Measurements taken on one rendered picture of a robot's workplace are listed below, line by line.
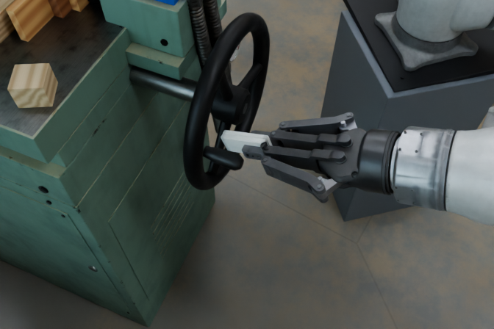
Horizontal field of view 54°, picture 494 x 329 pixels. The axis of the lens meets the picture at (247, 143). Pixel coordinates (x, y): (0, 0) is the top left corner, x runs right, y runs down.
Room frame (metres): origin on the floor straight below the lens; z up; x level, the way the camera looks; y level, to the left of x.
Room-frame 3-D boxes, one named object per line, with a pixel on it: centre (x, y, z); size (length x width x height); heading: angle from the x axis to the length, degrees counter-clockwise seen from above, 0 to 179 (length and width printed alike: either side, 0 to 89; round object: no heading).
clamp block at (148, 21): (0.63, 0.13, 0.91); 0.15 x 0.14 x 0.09; 157
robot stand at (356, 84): (0.87, -0.42, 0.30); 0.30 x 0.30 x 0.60; 14
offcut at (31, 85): (0.44, 0.28, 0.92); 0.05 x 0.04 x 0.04; 93
